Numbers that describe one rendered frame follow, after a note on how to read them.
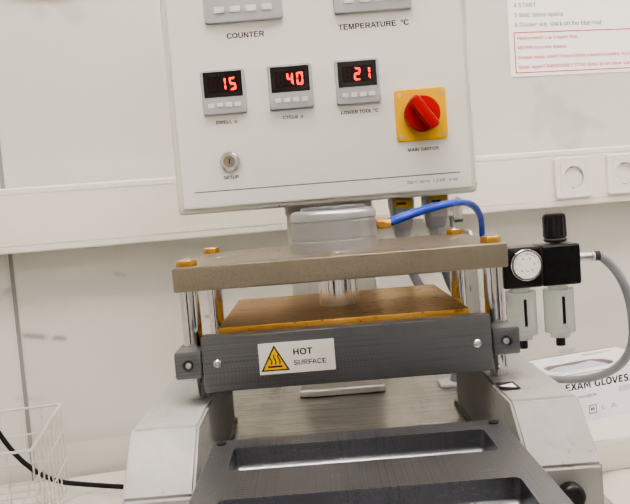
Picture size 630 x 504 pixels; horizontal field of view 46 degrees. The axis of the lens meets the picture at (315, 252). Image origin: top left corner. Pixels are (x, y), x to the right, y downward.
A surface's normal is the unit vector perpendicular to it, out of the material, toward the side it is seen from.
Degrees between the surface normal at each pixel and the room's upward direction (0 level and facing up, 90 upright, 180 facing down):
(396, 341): 90
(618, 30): 90
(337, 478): 0
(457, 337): 90
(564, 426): 41
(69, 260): 90
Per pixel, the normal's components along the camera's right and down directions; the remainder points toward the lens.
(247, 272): 0.00, 0.07
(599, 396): 0.31, 0.04
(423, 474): -0.07, -0.99
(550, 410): -0.06, -0.71
